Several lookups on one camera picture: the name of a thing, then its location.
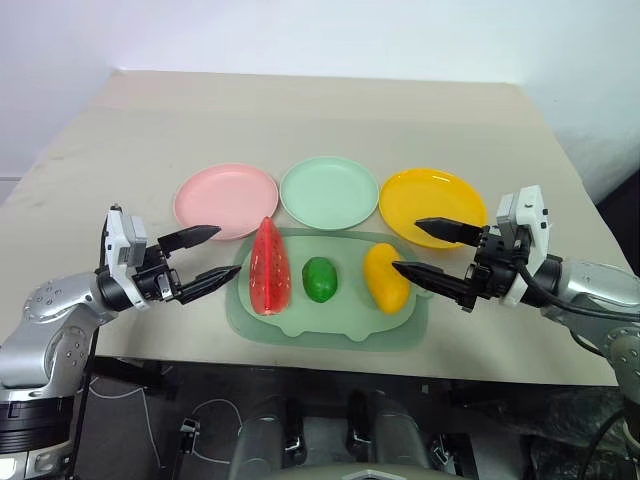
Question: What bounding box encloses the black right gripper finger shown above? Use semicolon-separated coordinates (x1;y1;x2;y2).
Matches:
415;216;490;248
391;259;475;303

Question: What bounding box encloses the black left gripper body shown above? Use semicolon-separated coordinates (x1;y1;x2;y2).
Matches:
132;241;183;303

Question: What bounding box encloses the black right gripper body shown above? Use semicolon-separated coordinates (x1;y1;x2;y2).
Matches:
456;225;530;315

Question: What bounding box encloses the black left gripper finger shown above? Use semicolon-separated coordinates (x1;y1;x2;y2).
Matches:
174;265;244;306
158;224;223;259

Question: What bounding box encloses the yellow plate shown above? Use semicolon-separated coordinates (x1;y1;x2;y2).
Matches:
378;167;489;250

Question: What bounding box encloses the pink plate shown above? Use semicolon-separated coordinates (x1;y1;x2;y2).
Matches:
172;162;280;243

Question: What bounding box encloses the light green plate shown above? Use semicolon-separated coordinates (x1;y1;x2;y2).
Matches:
279;155;380;232

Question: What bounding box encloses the yellow mango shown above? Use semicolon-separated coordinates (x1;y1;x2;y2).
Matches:
362;242;412;315

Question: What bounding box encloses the red watermelon slice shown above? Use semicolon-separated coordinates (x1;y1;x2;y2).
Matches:
249;216;294;317

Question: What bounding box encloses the green mango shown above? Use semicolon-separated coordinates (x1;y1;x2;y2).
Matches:
301;256;340;304

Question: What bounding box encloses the green silicone tray mat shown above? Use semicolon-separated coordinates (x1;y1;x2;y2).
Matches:
224;227;435;354

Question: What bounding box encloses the grey rounded robot leg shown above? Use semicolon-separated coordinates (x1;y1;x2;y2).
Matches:
368;394;432;474
228;392;287;480

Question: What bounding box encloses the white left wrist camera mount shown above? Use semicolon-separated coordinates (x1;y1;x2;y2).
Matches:
101;203;150;310

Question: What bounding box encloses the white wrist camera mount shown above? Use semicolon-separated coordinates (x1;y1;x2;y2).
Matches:
494;184;557;307
101;203;150;310

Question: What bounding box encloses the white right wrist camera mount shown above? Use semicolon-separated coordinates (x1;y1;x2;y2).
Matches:
494;184;557;307

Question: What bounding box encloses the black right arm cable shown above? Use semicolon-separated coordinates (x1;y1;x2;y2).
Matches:
517;267;640;321

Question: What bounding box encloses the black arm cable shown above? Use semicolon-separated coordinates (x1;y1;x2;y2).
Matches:
67;327;101;480
517;267;640;321

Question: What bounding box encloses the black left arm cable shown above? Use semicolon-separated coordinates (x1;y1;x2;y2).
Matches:
67;327;101;480

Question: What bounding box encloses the thin white cord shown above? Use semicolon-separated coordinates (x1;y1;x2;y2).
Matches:
89;382;246;464

